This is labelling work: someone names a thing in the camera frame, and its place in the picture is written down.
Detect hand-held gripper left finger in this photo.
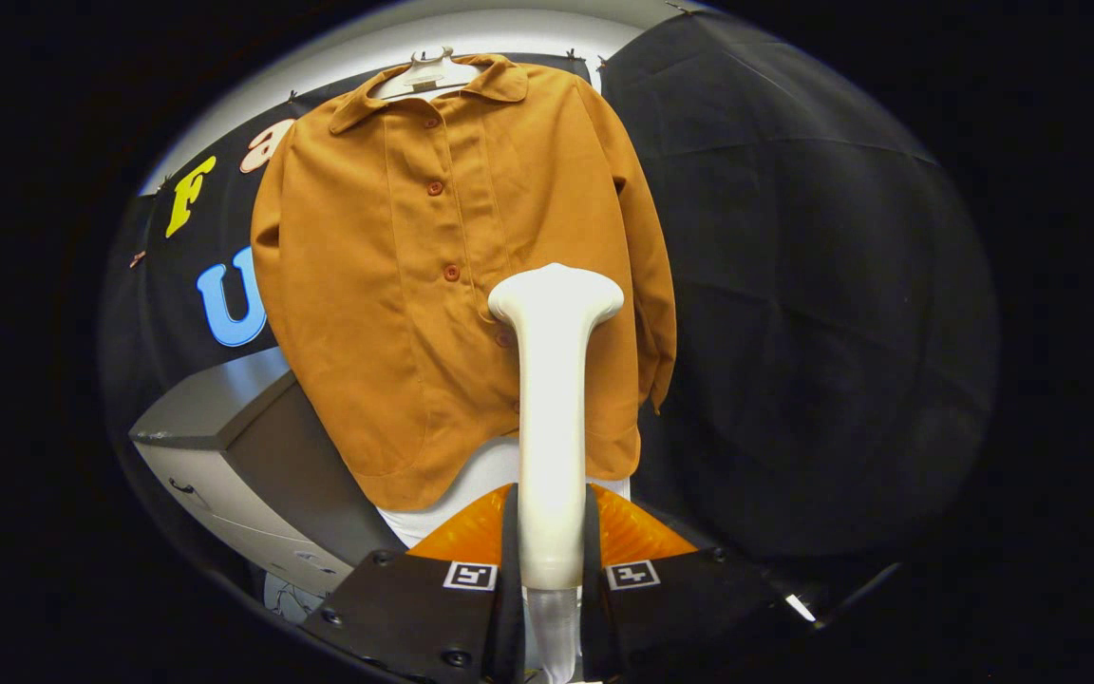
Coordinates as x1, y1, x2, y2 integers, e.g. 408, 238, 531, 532
300, 482, 526, 684

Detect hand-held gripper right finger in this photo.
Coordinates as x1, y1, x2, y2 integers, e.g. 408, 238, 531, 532
581, 482, 809, 684

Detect white steamer hose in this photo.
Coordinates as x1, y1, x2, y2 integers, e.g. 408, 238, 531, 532
525, 586, 578, 684

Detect white garment steamer head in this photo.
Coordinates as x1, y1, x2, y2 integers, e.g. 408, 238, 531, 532
488, 263, 625, 592

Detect orange button-up shirt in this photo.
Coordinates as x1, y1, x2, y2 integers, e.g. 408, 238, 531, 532
251, 54, 678, 511

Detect white clothes hanger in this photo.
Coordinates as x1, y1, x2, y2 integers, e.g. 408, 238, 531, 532
371, 47, 486, 101

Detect white panel behind shirt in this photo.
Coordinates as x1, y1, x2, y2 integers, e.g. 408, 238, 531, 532
376, 434, 632, 550

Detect grey drawer cabinet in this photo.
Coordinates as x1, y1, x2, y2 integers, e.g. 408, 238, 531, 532
129, 347, 407, 597

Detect tangled cables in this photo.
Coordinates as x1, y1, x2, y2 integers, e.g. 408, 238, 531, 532
262, 570, 322, 623

